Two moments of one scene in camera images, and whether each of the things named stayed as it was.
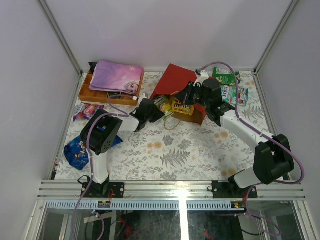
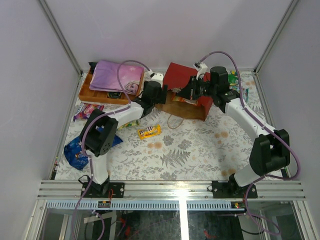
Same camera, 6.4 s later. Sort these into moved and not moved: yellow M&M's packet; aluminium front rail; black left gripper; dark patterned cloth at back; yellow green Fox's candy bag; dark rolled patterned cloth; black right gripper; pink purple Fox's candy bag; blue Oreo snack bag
Moved: yellow green Fox's candy bag; black left gripper; yellow M&M's packet; black right gripper
Not moved: pink purple Fox's candy bag; blue Oreo snack bag; aluminium front rail; dark rolled patterned cloth; dark patterned cloth at back
